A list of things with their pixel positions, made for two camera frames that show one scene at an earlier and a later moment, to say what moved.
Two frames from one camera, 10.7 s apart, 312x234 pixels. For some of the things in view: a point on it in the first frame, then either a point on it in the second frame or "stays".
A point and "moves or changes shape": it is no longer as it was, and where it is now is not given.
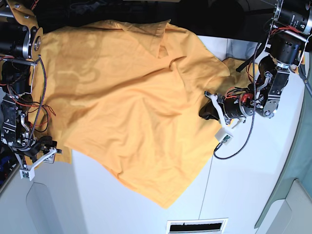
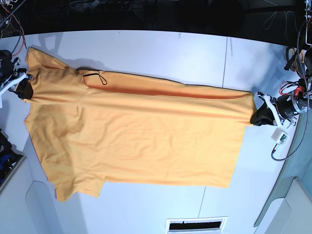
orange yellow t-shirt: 131,97 moves or changes shape
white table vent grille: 193,226 stays
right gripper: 234,107 → 288,105
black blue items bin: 9,165 stays
